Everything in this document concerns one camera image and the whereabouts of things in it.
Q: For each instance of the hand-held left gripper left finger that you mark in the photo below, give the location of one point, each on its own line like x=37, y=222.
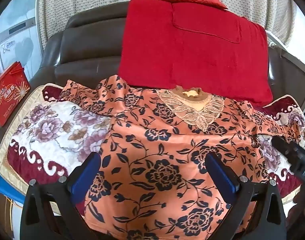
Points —
x=84, y=171

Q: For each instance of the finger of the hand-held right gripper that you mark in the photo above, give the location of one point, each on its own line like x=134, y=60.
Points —
x=296, y=158

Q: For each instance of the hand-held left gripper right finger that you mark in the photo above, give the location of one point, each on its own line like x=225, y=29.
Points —
x=223, y=177

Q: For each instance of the orange floral shirt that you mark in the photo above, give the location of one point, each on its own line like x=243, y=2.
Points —
x=155, y=142

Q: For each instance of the floral plush sofa cover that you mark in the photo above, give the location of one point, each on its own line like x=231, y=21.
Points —
x=55, y=130

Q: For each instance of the blue plastic box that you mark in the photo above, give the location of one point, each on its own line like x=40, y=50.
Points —
x=2, y=185

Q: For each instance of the red gift bag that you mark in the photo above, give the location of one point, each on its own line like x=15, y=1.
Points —
x=10, y=95

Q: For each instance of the red folded towel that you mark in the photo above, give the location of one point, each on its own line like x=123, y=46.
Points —
x=192, y=55

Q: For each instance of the brown leather sofa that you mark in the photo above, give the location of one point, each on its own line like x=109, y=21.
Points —
x=92, y=42

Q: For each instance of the white appliance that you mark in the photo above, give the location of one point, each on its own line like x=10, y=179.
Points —
x=17, y=35

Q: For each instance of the white metal frame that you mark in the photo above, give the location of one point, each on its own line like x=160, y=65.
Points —
x=287, y=47

